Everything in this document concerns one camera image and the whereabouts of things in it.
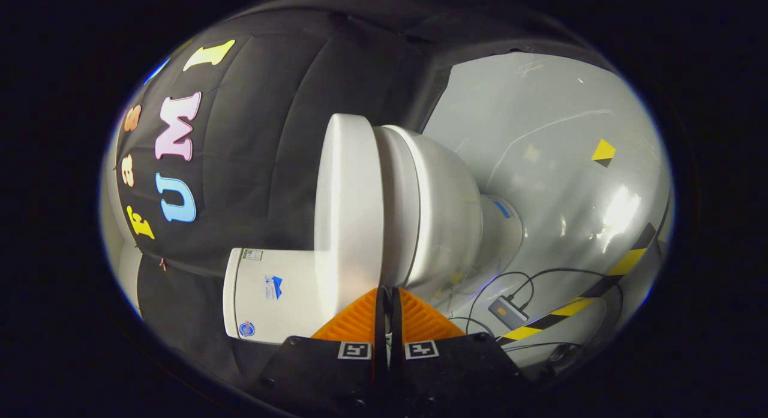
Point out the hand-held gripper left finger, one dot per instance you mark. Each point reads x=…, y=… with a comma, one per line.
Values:
x=336, y=376

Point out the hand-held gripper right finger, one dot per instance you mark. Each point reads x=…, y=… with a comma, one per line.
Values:
x=444, y=376

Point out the white toilet tank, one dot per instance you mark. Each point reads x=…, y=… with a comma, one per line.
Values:
x=300, y=274

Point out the grey adapter box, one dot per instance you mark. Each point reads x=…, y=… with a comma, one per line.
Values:
x=507, y=313

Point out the yellow black hazard tape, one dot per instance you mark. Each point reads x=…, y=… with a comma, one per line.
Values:
x=570, y=307

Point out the black backdrop cloth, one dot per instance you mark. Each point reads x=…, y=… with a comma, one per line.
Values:
x=258, y=166

